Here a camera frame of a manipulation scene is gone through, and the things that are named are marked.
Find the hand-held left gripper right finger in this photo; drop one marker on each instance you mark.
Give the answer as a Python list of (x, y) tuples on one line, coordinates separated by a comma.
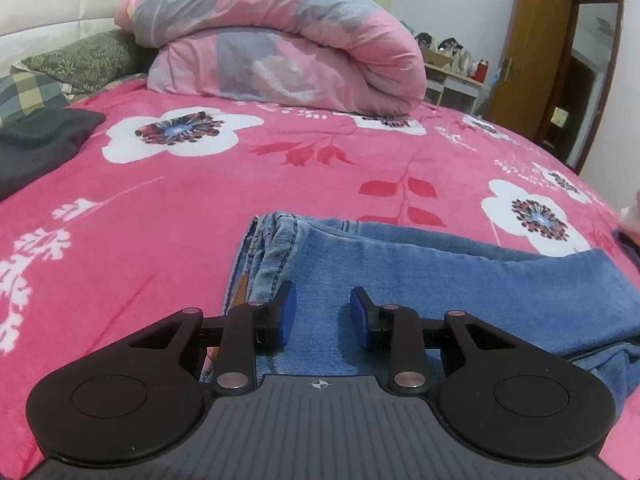
[(359, 317)]

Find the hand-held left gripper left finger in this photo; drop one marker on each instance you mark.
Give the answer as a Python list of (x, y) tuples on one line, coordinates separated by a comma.
[(287, 317)]

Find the blue denim jeans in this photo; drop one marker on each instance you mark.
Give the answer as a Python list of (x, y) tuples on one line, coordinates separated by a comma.
[(450, 280)]

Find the pink floral bed blanket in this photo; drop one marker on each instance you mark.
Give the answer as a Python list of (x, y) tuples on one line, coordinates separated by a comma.
[(150, 220)]

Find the white desk with shelves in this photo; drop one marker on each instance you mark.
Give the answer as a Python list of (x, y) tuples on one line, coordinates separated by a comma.
[(460, 87)]

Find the cardboard box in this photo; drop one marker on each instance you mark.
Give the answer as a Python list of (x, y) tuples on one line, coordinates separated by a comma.
[(437, 58)]

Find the red bottle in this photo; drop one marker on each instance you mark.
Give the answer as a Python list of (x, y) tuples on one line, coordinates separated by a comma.
[(481, 71)]

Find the pink grey floral duvet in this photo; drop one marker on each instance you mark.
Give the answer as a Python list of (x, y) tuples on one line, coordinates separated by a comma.
[(280, 35)]

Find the folded dark grey garment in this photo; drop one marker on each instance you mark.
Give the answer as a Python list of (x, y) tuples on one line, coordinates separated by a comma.
[(40, 145)]

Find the brown wooden door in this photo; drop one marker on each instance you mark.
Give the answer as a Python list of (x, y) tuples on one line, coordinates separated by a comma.
[(530, 50)]

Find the green leaf patterned pillow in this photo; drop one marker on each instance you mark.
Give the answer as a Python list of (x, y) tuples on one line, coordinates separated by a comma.
[(80, 60)]

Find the green plaid pillow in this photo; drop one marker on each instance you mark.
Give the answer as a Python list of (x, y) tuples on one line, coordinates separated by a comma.
[(25, 97)]

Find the pink white padded headboard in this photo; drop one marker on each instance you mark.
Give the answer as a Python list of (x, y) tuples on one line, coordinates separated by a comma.
[(60, 0)]

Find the wooden door frame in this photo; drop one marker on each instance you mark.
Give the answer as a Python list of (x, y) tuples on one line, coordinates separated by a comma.
[(617, 85)]

